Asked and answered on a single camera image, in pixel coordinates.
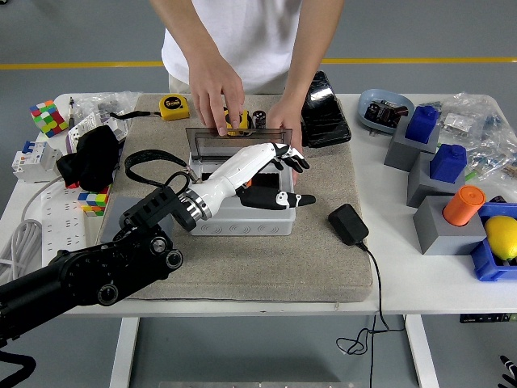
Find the grey plastic junction box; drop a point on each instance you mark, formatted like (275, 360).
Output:
(250, 226)

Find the person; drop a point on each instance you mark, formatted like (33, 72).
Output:
(250, 40)

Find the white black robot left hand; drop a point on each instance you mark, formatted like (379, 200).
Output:
(234, 169)

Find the grey cube holder round hole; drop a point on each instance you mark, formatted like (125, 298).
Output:
(117, 214)

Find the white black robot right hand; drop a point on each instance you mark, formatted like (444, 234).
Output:
(509, 369)

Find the person's left hand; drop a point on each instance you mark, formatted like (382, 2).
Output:
(287, 117)

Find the large colourful puzzle cube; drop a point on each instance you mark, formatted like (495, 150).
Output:
(48, 119)

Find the yellow tape measure chrome face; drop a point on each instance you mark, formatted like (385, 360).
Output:
(243, 121)

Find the white purple card packet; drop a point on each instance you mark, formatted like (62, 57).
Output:
(82, 125)

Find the person's left forearm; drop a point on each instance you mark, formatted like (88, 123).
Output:
(313, 52)

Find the white power strip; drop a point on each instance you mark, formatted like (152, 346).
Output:
(60, 218)

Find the small white module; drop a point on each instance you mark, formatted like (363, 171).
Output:
(119, 129)

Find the person's right hand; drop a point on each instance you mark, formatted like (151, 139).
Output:
(216, 89)

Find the smoky transparent box lid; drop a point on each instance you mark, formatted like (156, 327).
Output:
(210, 142)

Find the blue-grey bowl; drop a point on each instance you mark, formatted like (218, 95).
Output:
(369, 98)

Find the dark electronic parts pile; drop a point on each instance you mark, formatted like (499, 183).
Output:
(383, 113)

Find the clear plastic bag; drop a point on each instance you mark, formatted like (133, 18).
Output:
(101, 101)

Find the clear bags of small parts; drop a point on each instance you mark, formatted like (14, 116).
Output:
(484, 133)

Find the white table leg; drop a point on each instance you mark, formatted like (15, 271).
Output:
(123, 351)
(422, 351)

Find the small black cylinder capacitor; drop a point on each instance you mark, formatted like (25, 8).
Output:
(259, 119)

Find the black cloth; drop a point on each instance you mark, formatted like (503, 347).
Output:
(93, 157)

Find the grey-brown fabric mat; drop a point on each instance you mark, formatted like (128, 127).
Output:
(262, 268)

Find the small colourful puzzle cube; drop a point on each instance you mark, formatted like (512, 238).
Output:
(95, 200)

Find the black plug adapter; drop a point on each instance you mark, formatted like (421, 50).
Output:
(348, 224)

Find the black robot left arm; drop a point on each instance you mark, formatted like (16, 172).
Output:
(93, 266)

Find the blue plastic bin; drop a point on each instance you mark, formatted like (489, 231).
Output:
(486, 266)

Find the white circuit breaker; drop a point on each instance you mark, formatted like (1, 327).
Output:
(34, 161)

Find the black table control panel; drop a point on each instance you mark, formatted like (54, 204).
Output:
(484, 318)

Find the blue block battery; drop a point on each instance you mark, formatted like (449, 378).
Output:
(447, 163)
(422, 125)

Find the person's right forearm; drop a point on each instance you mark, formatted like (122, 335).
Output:
(190, 32)

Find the dark pen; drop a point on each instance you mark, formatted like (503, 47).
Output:
(72, 111)

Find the yellow lemon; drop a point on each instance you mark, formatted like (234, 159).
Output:
(503, 236)

